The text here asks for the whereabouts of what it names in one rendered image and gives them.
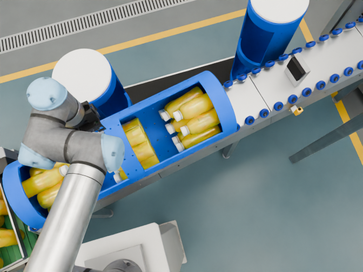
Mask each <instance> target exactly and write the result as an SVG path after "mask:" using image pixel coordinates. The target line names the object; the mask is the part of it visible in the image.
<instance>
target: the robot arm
mask: <svg viewBox="0 0 363 272"><path fill-rule="evenodd" d="M26 95H27V99H28V102H29V103H30V104H31V106H32V110H31V113H30V115H31V116H30V119H29V122H28V125H27V128H26V131H25V135H24V138H23V141H22V142H21V147H20V150H19V156H18V161H19V162H20V163H21V164H22V165H26V166H30V167H35V168H41V169H48V170H51V169H53V167H54V165H55V163H56V162H62V163H66V164H70V166H69V168H68V171H67V173H66V175H65V177H64V180H63V182H62V184H61V186H60V189H59V191H58V193H57V196H56V198H55V200H54V202H53V205H52V207H51V209H50V211H49V214H48V217H47V218H46V221H45V223H44V226H43V228H42V230H41V232H40V235H39V237H38V239H37V242H36V244H35V246H34V248H33V251H32V253H31V255H30V257H29V260H28V262H27V264H26V266H25V269H24V271H23V272H142V270H141V268H140V267H139V265H138V264H136V263H135V262H133V261H131V260H128V259H118V260H115V261H113V262H111V263H109V264H108V265H107V266H106V267H105V268H104V270H103V271H101V270H96V269H91V268H86V267H81V266H76V265H74V263H75V261H76V258H77V255H78V252H79V249H80V247H81V244H82V241H83V238H84V235H85V232H86V230H87V227H88V224H89V222H90V219H91V215H92V213H93V210H94V207H95V205H96V202H97V199H98V196H99V193H100V190H101V187H102V185H103V182H104V179H105V176H106V173H107V171H109V172H110V171H117V170H119V168H120V166H121V165H122V163H123V159H124V153H125V146H124V143H123V140H122V139H121V138H120V137H115V136H111V135H106V134H105V133H104V130H105V129H106V128H105V127H104V126H103V125H102V124H101V122H100V119H99V118H100V115H99V113H98V112H97V110H98V109H97V108H96V107H95V106H94V104H93V103H91V104H89V102H88V101H84V102H82V103H80V102H79V101H78V100H77V99H76V98H75V97H74V96H73V95H72V94H71V93H70V92H69V91H68V90H67V89H66V87H65V86H64V85H62V84H61V83H59V82H58V81H56V80H55V79H53V78H50V77H41V78H38V79H36V80H34V81H33V82H32V83H31V84H30V85H29V87H28V89H27V92H26ZM91 107H92V108H91ZM100 127H103V128H102V129H100ZM99 129H100V130H99ZM95 131H98V132H95Z"/></svg>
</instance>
